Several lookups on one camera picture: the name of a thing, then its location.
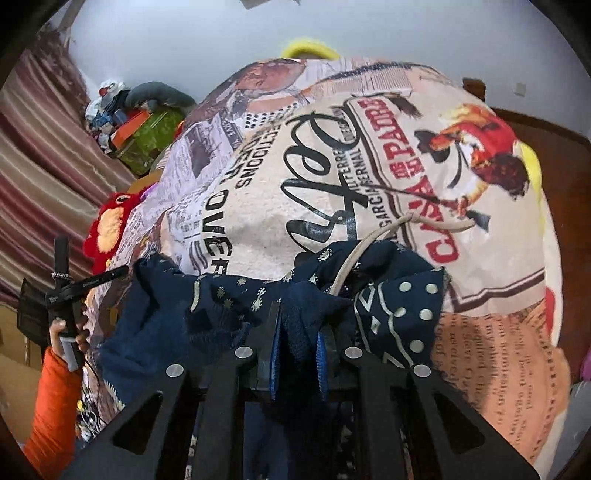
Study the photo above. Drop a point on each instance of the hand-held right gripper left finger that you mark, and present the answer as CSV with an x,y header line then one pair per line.
x,y
275,364

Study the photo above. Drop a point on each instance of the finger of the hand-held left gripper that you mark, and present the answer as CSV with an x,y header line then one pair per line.
x,y
108,278

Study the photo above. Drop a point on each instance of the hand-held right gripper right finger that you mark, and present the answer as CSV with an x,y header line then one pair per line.
x,y
322,364

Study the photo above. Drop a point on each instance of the navy patterned zip hoodie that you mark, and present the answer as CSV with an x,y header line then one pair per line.
x,y
401,295

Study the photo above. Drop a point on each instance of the person's left forearm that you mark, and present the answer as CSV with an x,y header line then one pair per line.
x,y
51,415

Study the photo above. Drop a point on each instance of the pile of clothes and bags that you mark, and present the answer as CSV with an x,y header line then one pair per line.
x,y
104,106

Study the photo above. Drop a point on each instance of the person's left hand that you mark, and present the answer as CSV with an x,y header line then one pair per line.
x,y
55,334

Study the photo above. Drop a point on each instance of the red plush toy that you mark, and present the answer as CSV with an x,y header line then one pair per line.
x,y
99,226

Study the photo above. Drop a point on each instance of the striped brown curtain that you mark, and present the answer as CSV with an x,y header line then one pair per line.
x,y
37,161

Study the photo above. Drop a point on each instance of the green patterned storage box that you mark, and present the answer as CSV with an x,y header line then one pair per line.
x,y
150,141

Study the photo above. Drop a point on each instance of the orange box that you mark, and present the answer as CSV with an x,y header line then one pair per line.
x,y
131,127

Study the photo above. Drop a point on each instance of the printed blanket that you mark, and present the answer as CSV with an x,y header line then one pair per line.
x,y
277,184

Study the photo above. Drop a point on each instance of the grey neck pillow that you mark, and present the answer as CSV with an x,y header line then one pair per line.
x,y
157,90

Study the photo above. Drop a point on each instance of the yellow plush toy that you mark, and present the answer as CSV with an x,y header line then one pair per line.
x,y
309,48

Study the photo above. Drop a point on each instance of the white wall socket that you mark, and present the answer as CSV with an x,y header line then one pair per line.
x,y
520,89

